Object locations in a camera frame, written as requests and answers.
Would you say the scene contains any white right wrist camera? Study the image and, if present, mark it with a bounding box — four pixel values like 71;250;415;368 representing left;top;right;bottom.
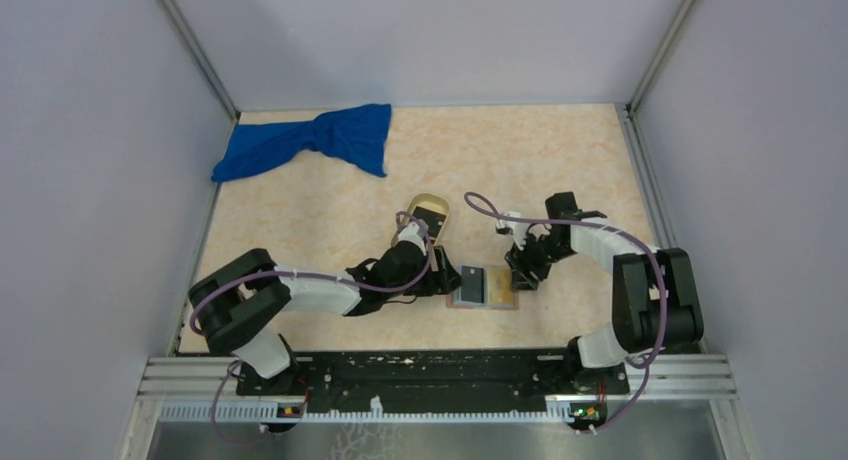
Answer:
495;211;532;245

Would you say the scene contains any aluminium right corner post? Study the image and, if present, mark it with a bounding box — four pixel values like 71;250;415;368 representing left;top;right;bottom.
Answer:
626;0;702;117

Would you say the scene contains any aluminium corner post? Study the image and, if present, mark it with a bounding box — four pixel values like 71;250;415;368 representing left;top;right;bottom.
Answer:
156;0;241;123
626;0;702;117

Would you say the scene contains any white slotted cable duct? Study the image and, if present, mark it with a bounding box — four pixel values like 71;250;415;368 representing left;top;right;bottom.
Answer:
158;397;578;424

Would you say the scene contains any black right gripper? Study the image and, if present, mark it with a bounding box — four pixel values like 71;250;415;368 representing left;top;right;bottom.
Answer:
504;229;577;291

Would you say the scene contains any aluminium front rail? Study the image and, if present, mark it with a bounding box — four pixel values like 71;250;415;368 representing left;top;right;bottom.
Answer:
135;354;738;402

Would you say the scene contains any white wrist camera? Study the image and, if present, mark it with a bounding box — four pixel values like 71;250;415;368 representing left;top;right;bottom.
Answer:
495;211;532;245
395;219;429;251

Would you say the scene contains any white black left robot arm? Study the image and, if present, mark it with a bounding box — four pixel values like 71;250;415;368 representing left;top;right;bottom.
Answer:
188;240;462;394

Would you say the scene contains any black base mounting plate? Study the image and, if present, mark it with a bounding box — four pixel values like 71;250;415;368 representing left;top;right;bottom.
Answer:
236;348;630;414

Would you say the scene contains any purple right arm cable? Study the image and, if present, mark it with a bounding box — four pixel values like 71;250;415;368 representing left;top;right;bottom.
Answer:
463;191;670;435

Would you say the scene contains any black magnetic stripe card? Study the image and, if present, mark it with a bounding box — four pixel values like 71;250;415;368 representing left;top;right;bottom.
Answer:
412;206;447;243

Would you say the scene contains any black VIP card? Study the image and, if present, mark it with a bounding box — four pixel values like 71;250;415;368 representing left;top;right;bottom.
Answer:
454;265;486;308

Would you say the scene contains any beige oval plastic tray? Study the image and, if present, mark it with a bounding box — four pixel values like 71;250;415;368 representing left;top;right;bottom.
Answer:
391;192;450;253

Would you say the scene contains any blue cloth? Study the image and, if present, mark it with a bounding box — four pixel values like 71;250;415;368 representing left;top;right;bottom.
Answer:
211;104;392;183

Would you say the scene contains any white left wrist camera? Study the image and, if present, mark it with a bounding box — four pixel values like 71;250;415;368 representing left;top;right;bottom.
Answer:
395;219;429;251

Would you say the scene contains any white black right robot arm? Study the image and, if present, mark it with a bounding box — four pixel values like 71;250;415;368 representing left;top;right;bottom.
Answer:
496;192;704;392

